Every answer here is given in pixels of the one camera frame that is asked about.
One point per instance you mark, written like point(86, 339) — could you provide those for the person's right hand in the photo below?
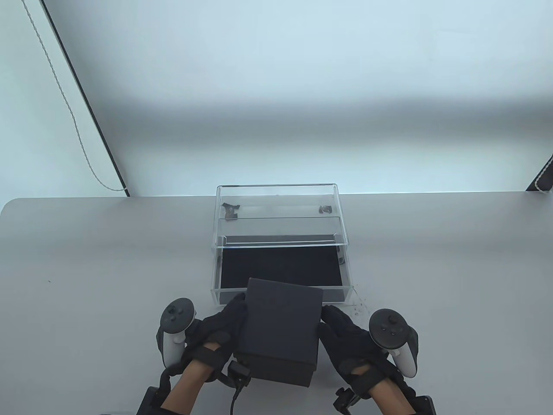
point(345, 341)

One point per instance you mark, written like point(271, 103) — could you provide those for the person's left hand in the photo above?
point(216, 320)

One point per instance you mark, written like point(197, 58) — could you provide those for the black cardboard box lid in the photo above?
point(281, 320)

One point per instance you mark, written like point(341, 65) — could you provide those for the clear acrylic drawer black liner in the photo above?
point(281, 263)

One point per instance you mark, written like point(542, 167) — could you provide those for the person's left forearm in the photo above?
point(185, 389)

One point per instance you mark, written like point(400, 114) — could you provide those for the person's right forearm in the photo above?
point(393, 397)

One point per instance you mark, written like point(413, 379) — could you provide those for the clear acrylic drawer case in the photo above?
point(281, 194)

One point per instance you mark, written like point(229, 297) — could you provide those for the black and white left controller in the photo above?
point(175, 315)

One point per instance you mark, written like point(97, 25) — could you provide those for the black and white controller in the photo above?
point(389, 326)
point(175, 315)

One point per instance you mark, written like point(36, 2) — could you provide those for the black and white right controller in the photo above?
point(389, 326)

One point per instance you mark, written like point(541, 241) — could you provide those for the black right wrist module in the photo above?
point(427, 406)

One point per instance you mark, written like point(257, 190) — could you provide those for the black wrist module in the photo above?
point(427, 406)
point(149, 402)

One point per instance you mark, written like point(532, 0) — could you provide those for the black left wrist module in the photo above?
point(149, 402)

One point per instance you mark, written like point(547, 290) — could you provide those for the small dark piece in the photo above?
point(231, 211)
point(325, 209)

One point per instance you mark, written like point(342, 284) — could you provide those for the black window frame bar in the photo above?
point(86, 108)

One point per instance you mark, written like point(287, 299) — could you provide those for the short black frame bar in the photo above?
point(542, 177)

